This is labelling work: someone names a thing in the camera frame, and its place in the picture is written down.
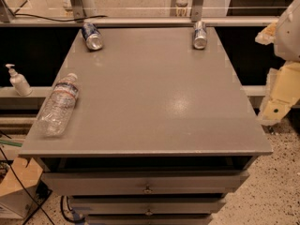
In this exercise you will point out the grey drawer cabinet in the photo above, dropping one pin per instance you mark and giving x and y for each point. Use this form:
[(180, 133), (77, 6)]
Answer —
[(161, 132)]

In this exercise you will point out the cardboard box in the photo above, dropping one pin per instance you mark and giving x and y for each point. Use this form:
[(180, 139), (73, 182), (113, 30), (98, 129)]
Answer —
[(18, 187)]

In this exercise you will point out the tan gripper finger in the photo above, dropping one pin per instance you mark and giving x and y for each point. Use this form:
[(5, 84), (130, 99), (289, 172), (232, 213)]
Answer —
[(282, 92), (267, 35)]

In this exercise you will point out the clear plastic water bottle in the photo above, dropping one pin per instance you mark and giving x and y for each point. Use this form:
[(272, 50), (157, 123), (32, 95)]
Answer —
[(58, 108)]

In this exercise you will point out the white pump dispenser bottle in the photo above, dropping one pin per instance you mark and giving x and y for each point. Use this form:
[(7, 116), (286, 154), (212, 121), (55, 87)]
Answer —
[(18, 81)]

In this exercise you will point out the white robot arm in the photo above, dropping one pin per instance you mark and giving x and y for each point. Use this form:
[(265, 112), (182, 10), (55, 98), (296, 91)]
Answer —
[(287, 40)]

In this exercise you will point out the right metal frame post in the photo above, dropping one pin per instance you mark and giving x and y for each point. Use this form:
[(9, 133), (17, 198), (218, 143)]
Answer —
[(196, 10)]

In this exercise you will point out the blue soda can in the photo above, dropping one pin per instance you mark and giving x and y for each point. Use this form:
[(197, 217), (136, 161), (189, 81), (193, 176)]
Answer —
[(92, 37)]

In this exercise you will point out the left metal frame post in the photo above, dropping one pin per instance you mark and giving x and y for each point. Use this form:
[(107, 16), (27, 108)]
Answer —
[(77, 8)]

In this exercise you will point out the metal frame post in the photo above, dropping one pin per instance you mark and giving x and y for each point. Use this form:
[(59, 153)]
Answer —
[(77, 8), (196, 10)]

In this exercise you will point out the silver redbull can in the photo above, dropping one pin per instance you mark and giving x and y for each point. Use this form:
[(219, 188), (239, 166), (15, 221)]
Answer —
[(200, 36)]

